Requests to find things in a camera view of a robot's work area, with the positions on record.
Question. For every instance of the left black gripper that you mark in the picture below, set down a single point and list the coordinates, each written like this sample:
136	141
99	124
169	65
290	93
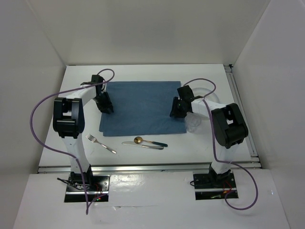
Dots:
108	104

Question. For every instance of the blue cloth napkin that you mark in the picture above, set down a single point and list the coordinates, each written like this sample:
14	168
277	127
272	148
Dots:
141	108

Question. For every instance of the aluminium front rail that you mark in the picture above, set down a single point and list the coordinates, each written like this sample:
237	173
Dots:
131	168

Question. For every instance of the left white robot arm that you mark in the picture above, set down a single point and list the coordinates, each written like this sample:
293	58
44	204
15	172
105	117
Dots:
69	123

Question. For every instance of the gold spoon teal handle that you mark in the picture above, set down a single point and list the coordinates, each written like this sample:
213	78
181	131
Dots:
139	140

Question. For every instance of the silver table knife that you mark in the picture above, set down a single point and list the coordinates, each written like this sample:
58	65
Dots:
130	143

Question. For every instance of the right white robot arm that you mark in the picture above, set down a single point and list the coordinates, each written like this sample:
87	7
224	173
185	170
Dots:
228	130

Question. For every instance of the clear plastic cup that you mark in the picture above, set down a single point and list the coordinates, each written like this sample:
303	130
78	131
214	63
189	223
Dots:
192	123

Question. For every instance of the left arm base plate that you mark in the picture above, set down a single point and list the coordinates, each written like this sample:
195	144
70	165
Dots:
99	190

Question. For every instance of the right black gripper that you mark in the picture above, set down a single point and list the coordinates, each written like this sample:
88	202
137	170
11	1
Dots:
175	110

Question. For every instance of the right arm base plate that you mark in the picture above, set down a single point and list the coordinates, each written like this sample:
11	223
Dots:
205	189

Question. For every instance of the silver fork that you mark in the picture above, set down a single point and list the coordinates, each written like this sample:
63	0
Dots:
94	140

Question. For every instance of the clear glass bowl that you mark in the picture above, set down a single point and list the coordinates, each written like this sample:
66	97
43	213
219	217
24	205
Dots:
200	91

